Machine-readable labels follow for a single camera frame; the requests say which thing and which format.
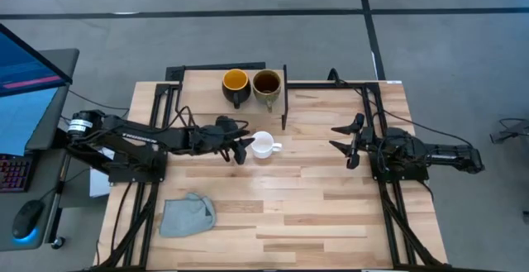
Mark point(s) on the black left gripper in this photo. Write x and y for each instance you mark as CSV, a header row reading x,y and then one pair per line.
x,y
215,137

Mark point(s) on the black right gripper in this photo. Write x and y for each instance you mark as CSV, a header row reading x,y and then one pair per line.
x,y
364,141

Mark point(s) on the white ceramic mug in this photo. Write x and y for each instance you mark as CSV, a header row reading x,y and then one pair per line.
x,y
262,144

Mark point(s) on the black mug with yellow inside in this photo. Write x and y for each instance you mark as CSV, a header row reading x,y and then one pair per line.
x,y
236,82

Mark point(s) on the green and blue glazed mug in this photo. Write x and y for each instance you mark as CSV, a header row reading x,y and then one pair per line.
x,y
266,82

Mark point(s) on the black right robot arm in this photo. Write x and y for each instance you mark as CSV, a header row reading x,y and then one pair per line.
x,y
446,156

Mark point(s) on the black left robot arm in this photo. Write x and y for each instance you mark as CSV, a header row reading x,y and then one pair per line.
x,y
136,137

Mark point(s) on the grey cloth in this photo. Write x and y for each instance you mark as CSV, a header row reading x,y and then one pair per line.
x,y
186,216

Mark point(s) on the white paper sheet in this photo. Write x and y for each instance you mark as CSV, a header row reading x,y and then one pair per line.
x,y
99,185

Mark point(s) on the dark grey computer desk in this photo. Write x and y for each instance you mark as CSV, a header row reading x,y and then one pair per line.
x,y
62,63

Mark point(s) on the black caster wheel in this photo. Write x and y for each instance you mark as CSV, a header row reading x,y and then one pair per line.
x,y
58,243

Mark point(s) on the black computer mouse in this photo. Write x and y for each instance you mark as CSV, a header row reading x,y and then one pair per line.
x,y
27,218

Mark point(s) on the keyboard with coloured backlight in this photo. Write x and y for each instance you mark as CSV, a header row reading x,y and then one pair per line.
x,y
14,173

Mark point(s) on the computer monitor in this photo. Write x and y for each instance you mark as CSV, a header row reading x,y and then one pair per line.
x,y
25,69

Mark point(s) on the black aluminium rig frame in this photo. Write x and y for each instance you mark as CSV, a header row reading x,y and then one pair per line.
x,y
322,85

